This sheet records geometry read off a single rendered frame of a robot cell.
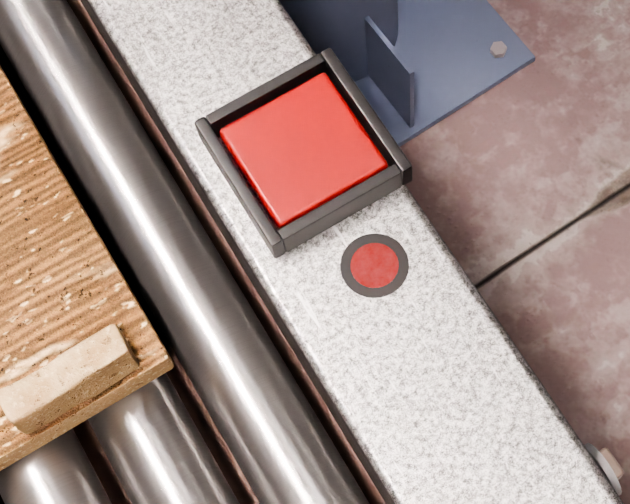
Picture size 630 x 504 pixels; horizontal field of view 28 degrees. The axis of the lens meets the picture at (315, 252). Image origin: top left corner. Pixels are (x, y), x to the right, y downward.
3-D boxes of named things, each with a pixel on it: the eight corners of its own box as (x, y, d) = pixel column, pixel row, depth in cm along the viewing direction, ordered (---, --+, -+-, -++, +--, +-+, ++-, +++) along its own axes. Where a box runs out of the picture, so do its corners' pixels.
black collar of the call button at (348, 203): (332, 63, 62) (330, 45, 61) (413, 181, 60) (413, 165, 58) (198, 137, 61) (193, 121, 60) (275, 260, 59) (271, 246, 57)
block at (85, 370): (127, 337, 56) (113, 318, 53) (146, 371, 55) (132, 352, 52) (9, 406, 55) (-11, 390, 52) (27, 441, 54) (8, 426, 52)
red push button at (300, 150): (326, 83, 62) (324, 68, 61) (390, 176, 60) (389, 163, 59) (220, 141, 61) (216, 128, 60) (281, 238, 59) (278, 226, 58)
